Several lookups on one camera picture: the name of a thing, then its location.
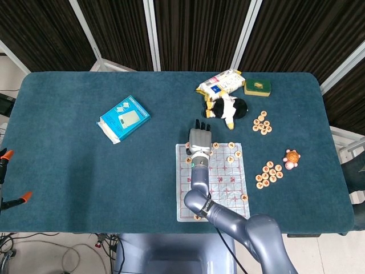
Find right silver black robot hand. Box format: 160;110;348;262
185;119;213;156

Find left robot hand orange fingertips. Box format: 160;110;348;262
0;147;33;212

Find Chinese chess board sheet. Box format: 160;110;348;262
175;142;252;223

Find black white plush toy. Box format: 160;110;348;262
202;93;249;131

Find black device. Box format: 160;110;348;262
0;91;15;116

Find white snack packet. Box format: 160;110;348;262
195;70;246;101

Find teal felt table cloth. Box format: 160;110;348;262
0;71;356;235

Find green yellow sponge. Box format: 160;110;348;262
244;79;272;97

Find blue cardboard scale box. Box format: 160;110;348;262
96;95;151;145

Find orange pink turtle toy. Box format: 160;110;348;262
282;148;301;171

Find dark folding screen panel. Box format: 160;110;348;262
232;0;365;86
321;39;365;135
0;0;100;72
144;0;262;72
70;0;157;72

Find white screen base foot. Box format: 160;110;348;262
90;58;137;72

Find grey blue robot torso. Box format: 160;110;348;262
113;233;238;274

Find black table control panel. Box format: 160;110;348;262
287;233;321;239

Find black floor cable bundle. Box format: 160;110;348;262
0;232;19;255
92;233;128;274

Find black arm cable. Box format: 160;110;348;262
209;192;248;274

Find white metal frame stand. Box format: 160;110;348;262
330;125;365;165

